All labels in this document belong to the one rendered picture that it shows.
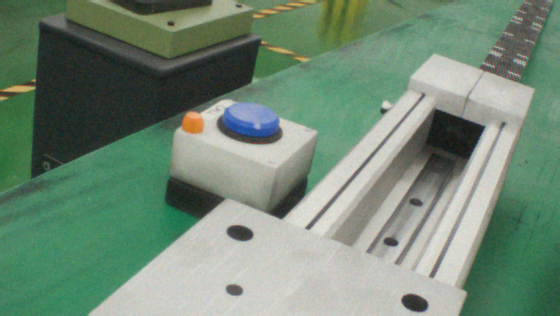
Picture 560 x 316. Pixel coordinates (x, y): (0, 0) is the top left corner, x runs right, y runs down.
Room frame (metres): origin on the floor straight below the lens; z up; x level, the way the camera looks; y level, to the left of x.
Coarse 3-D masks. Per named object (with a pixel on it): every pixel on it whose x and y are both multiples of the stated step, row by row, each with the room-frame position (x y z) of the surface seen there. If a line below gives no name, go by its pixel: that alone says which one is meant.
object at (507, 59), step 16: (528, 0) 1.39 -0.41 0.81; (544, 0) 1.44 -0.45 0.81; (528, 16) 1.24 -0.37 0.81; (544, 16) 1.28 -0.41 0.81; (512, 32) 1.10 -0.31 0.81; (528, 32) 1.12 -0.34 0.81; (496, 48) 0.98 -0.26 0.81; (512, 48) 1.00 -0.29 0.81; (528, 48) 1.02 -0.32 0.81; (496, 64) 0.90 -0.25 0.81; (512, 64) 0.92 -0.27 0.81; (512, 80) 0.85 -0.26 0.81
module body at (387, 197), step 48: (384, 144) 0.47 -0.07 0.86; (480, 144) 0.51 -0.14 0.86; (336, 192) 0.39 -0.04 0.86; (384, 192) 0.46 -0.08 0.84; (432, 192) 0.47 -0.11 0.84; (480, 192) 0.43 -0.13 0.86; (336, 240) 0.36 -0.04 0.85; (384, 240) 0.39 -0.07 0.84; (432, 240) 0.36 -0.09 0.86; (480, 240) 0.43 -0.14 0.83
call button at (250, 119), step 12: (228, 108) 0.50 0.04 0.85; (240, 108) 0.50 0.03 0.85; (252, 108) 0.51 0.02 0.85; (264, 108) 0.51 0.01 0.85; (228, 120) 0.49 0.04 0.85; (240, 120) 0.48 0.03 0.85; (252, 120) 0.49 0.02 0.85; (264, 120) 0.49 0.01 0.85; (276, 120) 0.50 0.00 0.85; (240, 132) 0.48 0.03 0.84; (252, 132) 0.48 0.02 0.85; (264, 132) 0.48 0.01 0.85; (276, 132) 0.49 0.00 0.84
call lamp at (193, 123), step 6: (192, 114) 0.48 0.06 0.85; (198, 114) 0.48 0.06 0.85; (186, 120) 0.48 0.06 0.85; (192, 120) 0.48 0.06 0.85; (198, 120) 0.48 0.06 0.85; (186, 126) 0.48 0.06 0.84; (192, 126) 0.48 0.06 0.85; (198, 126) 0.48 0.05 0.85; (192, 132) 0.48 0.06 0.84; (198, 132) 0.48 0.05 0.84
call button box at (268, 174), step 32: (224, 128) 0.49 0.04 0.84; (288, 128) 0.52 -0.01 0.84; (192, 160) 0.47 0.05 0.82; (224, 160) 0.46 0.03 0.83; (256, 160) 0.46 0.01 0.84; (288, 160) 0.47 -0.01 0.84; (192, 192) 0.47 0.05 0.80; (224, 192) 0.46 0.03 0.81; (256, 192) 0.45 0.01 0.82; (288, 192) 0.48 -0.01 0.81
